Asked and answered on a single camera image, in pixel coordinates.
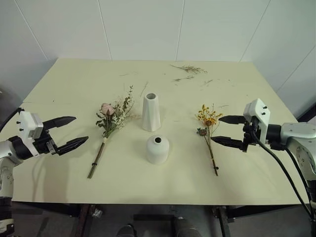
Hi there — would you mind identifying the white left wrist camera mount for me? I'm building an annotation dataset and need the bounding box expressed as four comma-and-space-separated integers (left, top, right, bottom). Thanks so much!
18, 111, 48, 157

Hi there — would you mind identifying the pink rose dried bouquet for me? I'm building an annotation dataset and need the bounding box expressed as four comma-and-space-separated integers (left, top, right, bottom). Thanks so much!
87, 84, 140, 179

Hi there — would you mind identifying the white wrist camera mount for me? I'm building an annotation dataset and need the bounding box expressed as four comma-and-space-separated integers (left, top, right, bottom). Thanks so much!
242, 98, 272, 146
18, 111, 48, 157

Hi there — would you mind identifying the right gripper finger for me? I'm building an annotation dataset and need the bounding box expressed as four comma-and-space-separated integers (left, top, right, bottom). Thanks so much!
211, 136, 244, 150
218, 115, 246, 125

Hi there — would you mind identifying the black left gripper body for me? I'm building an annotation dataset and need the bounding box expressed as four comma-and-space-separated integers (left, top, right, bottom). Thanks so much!
33, 127, 60, 156

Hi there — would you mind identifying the round white ceramic vase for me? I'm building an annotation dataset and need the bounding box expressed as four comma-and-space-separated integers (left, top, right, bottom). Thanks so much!
146, 135, 170, 164

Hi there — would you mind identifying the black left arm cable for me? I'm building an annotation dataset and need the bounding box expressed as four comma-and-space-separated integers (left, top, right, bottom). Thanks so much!
0, 107, 22, 131

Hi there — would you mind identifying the large dried grass sprig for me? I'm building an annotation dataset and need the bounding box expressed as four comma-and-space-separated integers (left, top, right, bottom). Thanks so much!
170, 64, 208, 75

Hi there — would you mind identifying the tall white faceted vase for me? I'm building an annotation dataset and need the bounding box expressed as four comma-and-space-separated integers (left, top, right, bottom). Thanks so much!
141, 92, 161, 131

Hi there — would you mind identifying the dark round object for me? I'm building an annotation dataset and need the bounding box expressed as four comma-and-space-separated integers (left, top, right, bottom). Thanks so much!
0, 85, 17, 131

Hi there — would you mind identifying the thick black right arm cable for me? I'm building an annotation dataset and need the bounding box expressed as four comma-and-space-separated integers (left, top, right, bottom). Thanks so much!
249, 123, 312, 218

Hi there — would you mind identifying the dark rounded shape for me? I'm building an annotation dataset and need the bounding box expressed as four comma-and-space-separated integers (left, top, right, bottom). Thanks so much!
172, 217, 201, 237
117, 224, 137, 237

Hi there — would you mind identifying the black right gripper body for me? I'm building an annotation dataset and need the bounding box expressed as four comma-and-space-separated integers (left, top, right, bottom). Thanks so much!
241, 117, 260, 153

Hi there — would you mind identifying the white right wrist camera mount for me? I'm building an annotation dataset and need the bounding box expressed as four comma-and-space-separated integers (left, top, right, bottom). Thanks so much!
242, 98, 272, 146

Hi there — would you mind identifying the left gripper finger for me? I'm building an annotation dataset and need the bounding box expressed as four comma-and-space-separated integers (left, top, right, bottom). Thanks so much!
57, 136, 89, 157
43, 116, 77, 130

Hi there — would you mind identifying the pale loose straw stem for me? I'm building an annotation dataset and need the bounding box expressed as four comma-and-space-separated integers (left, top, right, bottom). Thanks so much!
139, 81, 149, 98

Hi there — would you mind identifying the yellow dried flower bouquet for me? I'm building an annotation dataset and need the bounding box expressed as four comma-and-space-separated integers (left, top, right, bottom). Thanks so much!
195, 104, 224, 176

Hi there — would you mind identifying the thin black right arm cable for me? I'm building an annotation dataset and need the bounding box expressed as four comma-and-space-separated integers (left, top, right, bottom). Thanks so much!
285, 147, 316, 208

